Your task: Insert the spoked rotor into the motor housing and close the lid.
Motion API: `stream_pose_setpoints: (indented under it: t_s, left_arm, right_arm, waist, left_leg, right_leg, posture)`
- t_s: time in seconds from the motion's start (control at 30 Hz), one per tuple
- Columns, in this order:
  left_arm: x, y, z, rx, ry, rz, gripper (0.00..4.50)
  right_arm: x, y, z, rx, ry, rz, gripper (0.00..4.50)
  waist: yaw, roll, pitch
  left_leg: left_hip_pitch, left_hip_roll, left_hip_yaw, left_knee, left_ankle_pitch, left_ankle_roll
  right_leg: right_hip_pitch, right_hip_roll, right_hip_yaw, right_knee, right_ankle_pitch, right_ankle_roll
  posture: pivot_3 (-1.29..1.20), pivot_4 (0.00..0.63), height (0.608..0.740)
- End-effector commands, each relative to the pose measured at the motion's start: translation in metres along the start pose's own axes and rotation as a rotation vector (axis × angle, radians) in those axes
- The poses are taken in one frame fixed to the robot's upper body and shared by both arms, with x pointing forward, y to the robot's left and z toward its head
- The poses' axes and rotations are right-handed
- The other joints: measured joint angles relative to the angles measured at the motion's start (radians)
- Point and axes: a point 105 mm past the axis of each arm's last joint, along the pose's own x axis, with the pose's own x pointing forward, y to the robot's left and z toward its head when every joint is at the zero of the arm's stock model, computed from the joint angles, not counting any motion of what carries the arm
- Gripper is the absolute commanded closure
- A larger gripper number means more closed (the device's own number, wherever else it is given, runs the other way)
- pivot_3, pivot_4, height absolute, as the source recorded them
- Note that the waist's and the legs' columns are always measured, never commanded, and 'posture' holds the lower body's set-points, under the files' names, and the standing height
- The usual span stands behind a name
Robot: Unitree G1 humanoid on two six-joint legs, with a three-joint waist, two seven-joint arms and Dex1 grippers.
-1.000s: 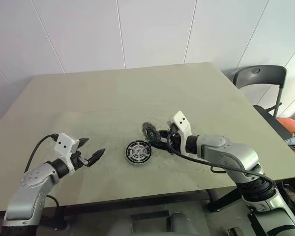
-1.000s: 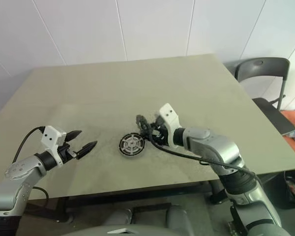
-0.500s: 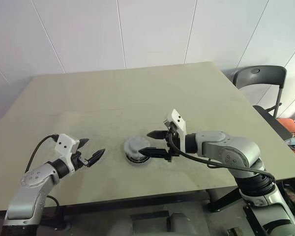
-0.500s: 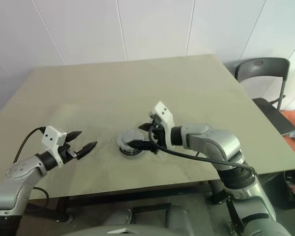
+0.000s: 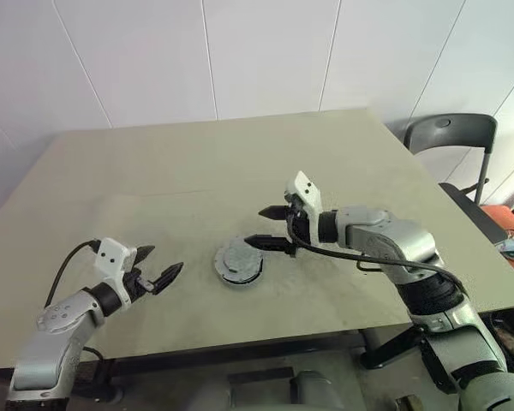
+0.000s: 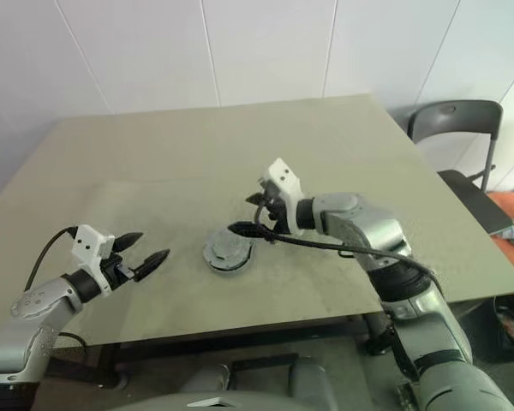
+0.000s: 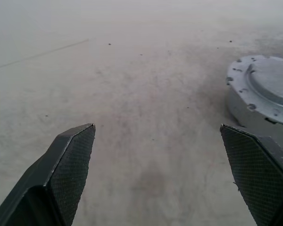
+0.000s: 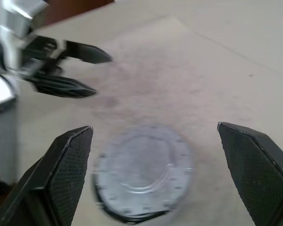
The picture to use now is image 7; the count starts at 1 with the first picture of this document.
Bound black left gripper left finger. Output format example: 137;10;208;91
0;123;96;226

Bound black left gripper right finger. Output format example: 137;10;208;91
220;123;283;226

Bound silver round motor lid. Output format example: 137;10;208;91
225;55;283;128

